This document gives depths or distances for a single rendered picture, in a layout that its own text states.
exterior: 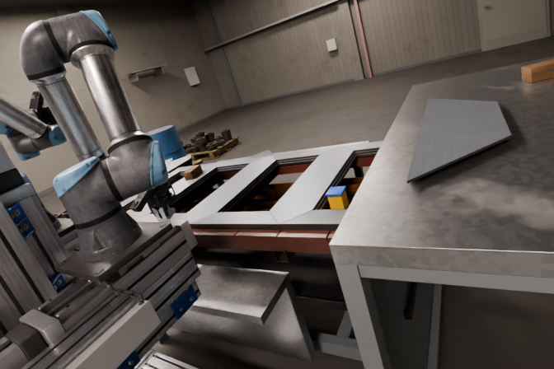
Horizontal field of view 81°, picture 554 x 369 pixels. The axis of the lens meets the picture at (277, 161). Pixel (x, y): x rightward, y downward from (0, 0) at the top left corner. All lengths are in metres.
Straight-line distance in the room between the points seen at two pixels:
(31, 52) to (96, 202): 0.43
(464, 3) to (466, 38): 0.82
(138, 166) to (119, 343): 0.39
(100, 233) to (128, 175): 0.16
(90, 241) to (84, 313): 0.16
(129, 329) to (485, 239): 0.70
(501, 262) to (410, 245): 0.11
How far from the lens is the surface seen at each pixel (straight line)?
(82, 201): 0.91
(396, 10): 10.26
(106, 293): 0.94
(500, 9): 10.03
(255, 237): 1.17
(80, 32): 1.07
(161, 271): 1.01
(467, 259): 0.55
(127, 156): 0.90
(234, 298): 1.18
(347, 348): 1.46
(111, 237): 0.92
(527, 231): 0.58
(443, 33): 10.13
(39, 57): 1.09
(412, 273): 0.58
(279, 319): 1.32
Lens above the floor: 1.37
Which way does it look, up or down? 17 degrees down
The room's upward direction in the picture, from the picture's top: 17 degrees counter-clockwise
